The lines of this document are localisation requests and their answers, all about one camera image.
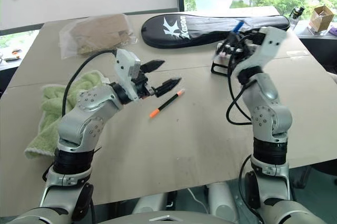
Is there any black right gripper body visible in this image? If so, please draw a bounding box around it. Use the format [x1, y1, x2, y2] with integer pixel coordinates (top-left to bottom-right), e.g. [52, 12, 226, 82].
[243, 29, 265, 58]

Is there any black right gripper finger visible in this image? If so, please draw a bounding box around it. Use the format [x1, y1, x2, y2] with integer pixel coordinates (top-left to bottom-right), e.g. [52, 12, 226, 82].
[226, 31, 248, 45]
[226, 45, 251, 63]

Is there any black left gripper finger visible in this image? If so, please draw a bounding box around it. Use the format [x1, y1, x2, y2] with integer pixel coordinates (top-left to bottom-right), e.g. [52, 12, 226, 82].
[154, 77, 183, 98]
[139, 59, 166, 75]

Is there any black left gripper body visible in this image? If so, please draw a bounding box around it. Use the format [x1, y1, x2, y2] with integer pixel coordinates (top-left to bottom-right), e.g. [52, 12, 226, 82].
[131, 72, 158, 99]

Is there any blue pen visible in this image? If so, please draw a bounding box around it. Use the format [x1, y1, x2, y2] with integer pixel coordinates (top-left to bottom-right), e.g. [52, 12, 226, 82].
[231, 20, 245, 35]

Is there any black orange-capped pen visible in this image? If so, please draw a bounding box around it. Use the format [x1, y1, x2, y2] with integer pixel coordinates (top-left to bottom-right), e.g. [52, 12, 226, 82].
[148, 89, 186, 119]

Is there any black racket bag white print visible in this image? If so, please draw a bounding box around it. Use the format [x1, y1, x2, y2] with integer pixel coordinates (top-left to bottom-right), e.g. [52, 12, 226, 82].
[141, 13, 291, 49]

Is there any small black device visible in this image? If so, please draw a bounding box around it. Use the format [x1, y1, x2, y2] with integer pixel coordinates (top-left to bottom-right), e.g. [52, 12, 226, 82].
[289, 5, 306, 20]

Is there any brown cardboard piece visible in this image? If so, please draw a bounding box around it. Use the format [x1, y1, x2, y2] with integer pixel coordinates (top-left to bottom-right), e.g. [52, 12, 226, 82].
[70, 15, 132, 55]

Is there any black furniture panel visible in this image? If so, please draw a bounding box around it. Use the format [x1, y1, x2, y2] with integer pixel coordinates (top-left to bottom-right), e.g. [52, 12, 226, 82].
[299, 37, 337, 75]

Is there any small open cardboard box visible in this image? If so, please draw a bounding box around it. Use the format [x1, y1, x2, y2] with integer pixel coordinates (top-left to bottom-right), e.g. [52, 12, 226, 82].
[308, 4, 335, 33]

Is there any clear plastic bag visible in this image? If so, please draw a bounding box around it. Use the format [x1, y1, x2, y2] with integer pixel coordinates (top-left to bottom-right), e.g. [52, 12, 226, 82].
[59, 13, 137, 60]

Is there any green towel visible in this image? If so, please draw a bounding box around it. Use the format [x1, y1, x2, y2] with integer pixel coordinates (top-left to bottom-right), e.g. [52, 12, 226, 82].
[24, 70, 111, 160]

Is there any white rounded leg cover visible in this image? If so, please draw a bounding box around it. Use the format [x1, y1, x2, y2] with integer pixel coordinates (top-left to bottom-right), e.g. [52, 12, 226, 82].
[207, 181, 238, 216]
[131, 194, 169, 214]

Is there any silver robot torso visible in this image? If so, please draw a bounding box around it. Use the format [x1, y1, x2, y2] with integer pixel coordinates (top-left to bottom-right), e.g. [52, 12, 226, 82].
[131, 210, 211, 224]

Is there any small orange black tool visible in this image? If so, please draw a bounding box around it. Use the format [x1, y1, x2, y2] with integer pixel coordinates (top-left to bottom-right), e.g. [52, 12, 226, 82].
[4, 49, 22, 62]

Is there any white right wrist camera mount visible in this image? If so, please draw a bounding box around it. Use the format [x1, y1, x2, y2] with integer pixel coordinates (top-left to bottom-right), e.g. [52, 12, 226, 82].
[235, 26, 288, 77]

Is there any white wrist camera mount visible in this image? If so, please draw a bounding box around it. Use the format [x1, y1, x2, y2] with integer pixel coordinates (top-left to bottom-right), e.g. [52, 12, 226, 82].
[113, 48, 142, 104]
[235, 26, 288, 77]

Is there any black wire pen holder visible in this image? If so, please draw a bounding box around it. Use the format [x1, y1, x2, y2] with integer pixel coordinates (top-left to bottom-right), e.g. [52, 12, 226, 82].
[210, 41, 239, 75]

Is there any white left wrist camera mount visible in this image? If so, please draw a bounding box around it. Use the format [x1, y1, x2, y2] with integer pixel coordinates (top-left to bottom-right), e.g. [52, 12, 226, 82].
[113, 48, 142, 104]

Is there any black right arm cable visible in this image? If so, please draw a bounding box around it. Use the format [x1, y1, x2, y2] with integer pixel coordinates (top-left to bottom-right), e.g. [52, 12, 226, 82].
[225, 55, 255, 126]

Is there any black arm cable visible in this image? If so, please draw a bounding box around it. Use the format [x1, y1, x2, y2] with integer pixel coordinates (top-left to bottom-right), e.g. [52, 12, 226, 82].
[62, 49, 118, 116]
[225, 55, 255, 126]

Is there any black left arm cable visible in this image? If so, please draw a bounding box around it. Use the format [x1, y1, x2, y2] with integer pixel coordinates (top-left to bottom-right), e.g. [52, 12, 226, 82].
[62, 49, 118, 116]

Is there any thin white cable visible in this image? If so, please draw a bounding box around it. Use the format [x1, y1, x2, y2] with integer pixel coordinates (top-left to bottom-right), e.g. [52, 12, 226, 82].
[186, 187, 210, 213]

